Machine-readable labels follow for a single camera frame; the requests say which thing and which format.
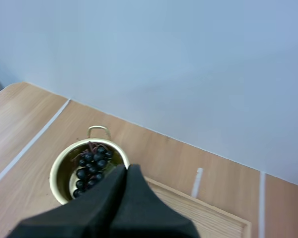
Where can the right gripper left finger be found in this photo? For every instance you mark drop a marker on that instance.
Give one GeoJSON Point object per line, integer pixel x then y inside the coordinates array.
{"type": "Point", "coordinates": [89, 210]}

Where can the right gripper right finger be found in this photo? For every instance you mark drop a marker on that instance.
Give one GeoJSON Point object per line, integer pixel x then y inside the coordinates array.
{"type": "Point", "coordinates": [149, 215]}

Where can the bunch of dark toy grapes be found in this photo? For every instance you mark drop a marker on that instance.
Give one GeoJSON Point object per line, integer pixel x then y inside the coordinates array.
{"type": "Point", "coordinates": [92, 163]}

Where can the shallow wooden tray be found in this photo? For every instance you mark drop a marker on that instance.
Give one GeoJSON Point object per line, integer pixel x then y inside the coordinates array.
{"type": "Point", "coordinates": [208, 218]}

